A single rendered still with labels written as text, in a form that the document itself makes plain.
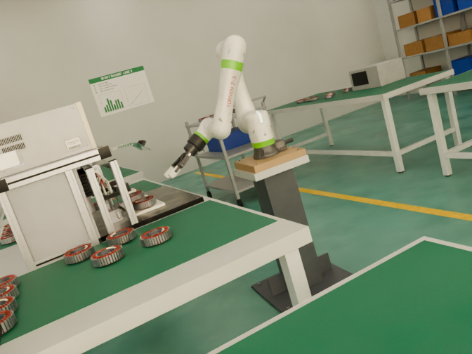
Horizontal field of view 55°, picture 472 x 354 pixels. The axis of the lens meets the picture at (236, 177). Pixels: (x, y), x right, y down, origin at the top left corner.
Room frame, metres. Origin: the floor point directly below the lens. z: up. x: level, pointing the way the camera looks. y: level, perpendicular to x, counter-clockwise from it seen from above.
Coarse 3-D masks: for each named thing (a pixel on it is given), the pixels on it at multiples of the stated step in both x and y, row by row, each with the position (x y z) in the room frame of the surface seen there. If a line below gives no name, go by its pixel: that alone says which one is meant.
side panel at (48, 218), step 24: (24, 192) 1.72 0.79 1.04; (48, 192) 1.75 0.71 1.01; (72, 192) 1.77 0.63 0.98; (24, 216) 1.71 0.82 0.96; (48, 216) 1.74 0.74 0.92; (72, 216) 1.77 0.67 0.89; (24, 240) 1.69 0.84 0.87; (48, 240) 1.73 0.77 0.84; (72, 240) 1.76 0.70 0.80; (96, 240) 1.78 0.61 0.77
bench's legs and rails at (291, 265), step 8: (288, 256) 1.28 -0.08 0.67; (296, 256) 1.29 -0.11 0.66; (280, 264) 1.32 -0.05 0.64; (288, 264) 1.28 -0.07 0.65; (296, 264) 1.29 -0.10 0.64; (288, 272) 1.29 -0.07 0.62; (296, 272) 1.29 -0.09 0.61; (304, 272) 1.30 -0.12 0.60; (288, 280) 1.30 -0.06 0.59; (296, 280) 1.28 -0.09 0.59; (304, 280) 1.29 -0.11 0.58; (288, 288) 1.32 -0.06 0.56; (296, 288) 1.28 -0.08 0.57; (304, 288) 1.29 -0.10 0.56; (296, 296) 1.28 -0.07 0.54; (304, 296) 1.29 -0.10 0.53; (296, 304) 1.29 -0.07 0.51
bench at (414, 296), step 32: (416, 256) 0.89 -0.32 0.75; (448, 256) 0.85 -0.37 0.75; (352, 288) 0.84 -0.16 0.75; (384, 288) 0.81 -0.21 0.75; (416, 288) 0.77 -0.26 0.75; (448, 288) 0.74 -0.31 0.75; (288, 320) 0.80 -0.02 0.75; (320, 320) 0.76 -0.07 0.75; (352, 320) 0.73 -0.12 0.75; (384, 320) 0.70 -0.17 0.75; (416, 320) 0.68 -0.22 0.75; (448, 320) 0.65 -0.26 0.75; (224, 352) 0.75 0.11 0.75; (256, 352) 0.72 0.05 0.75; (288, 352) 0.70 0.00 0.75; (320, 352) 0.67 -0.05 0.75; (352, 352) 0.65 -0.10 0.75; (384, 352) 0.62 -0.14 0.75; (416, 352) 0.60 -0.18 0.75; (448, 352) 0.58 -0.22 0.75
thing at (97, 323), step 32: (192, 192) 2.24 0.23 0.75; (288, 224) 1.34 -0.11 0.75; (0, 256) 2.11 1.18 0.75; (224, 256) 1.23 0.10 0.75; (256, 256) 1.21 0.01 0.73; (128, 288) 1.21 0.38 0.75; (160, 288) 1.14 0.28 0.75; (192, 288) 1.13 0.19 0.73; (64, 320) 1.12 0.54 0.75; (96, 320) 1.06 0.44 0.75; (128, 320) 1.06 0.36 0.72; (0, 352) 1.05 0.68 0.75; (32, 352) 0.99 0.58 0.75; (64, 352) 1.00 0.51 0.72
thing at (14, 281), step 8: (0, 280) 1.57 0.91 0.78; (8, 280) 1.52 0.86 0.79; (16, 280) 1.54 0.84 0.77; (0, 288) 1.46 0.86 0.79; (8, 288) 1.43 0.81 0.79; (16, 288) 1.43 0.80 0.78; (0, 296) 1.38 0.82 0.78; (8, 296) 1.34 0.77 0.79; (16, 296) 1.41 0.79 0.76; (0, 304) 1.33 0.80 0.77; (8, 304) 1.28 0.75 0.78; (16, 304) 1.31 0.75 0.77; (0, 312) 1.22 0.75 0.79; (8, 312) 1.20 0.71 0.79; (0, 320) 1.16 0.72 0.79; (8, 320) 1.16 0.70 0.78; (16, 320) 1.19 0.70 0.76; (8, 328) 1.15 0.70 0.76
